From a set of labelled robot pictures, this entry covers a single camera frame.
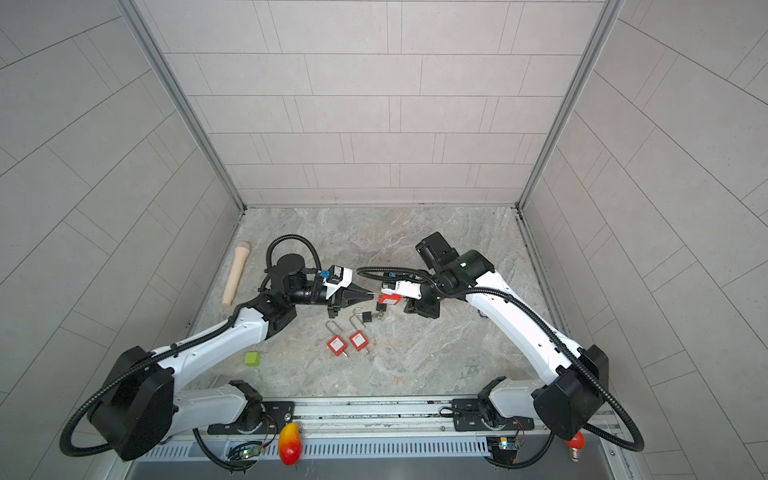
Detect red padlock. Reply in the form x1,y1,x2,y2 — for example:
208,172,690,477
377,293,402,305
349,315,371,356
325,320,348,357

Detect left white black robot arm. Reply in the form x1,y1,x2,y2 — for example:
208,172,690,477
59,234,375,460

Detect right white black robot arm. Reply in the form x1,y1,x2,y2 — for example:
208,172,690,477
356,232,645,470

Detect green cube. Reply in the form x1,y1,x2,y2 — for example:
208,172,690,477
244,352,261,368

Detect beige toy microphone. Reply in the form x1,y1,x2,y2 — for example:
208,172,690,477
221,242,250,306

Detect yellow red mango toy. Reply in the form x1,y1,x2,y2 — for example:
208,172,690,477
278,422,303,466

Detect right circuit board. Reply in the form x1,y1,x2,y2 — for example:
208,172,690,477
486,436,521,469

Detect circuit board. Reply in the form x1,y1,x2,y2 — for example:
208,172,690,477
227,441,263,468
486,436,521,469

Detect left circuit board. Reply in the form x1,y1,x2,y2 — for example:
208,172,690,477
227,441,263,468

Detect red light bulb toy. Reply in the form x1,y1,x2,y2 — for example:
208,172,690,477
566,432,585,462

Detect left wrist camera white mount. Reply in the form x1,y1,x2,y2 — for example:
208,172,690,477
320,265,353,300

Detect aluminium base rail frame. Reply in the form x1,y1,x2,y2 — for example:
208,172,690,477
107,392,634,480

